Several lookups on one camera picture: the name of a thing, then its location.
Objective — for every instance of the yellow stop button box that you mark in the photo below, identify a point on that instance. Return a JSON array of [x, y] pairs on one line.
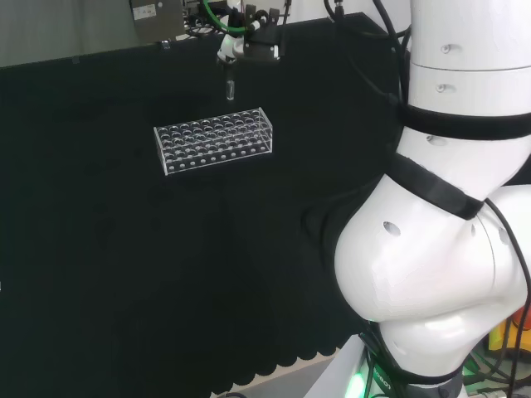
[[504, 331]]

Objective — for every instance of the grey metal cabinet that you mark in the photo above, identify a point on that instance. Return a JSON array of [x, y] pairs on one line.
[[157, 20]]

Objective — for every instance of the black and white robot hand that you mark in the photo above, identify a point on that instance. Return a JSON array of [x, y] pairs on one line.
[[257, 41]]

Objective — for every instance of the silver cloth clamp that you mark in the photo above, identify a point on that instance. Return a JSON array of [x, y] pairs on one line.
[[165, 45]]

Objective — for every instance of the black bench cloth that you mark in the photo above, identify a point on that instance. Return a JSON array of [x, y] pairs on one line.
[[186, 215]]

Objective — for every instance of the clear glass test tube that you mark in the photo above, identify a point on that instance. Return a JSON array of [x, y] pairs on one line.
[[230, 85]]

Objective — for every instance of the clear plastic test tube rack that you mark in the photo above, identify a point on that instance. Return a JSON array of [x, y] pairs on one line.
[[213, 139]]

